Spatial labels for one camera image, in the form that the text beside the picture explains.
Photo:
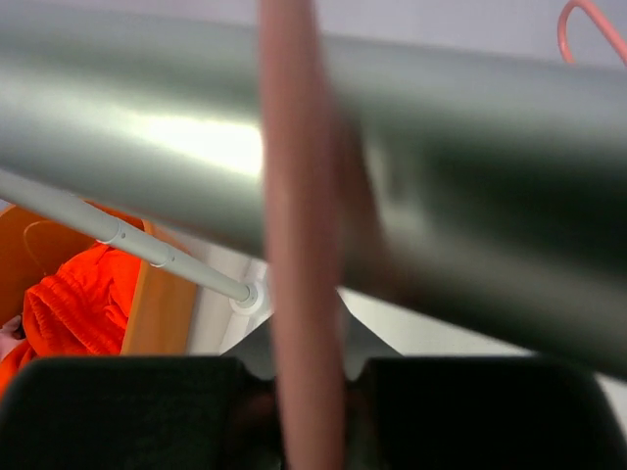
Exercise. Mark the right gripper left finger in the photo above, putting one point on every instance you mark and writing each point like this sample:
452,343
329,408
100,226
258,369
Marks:
145,412

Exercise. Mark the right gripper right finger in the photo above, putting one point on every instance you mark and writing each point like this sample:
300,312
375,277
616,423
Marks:
426,397

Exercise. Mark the orange shorts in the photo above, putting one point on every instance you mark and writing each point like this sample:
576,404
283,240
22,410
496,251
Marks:
82,309

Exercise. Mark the pink patterned shorts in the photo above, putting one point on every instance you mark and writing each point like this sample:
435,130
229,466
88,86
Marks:
11,335

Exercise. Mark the pink hanger of orange shorts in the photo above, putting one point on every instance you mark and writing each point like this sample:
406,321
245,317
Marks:
308,143

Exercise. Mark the pink hanger of patterned shorts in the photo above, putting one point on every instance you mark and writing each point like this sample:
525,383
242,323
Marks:
585,34

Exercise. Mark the orange plastic laundry basket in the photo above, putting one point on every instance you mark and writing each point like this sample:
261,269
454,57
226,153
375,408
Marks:
33,247

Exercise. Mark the white metal clothes rack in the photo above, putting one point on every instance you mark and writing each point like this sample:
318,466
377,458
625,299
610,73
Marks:
500,183

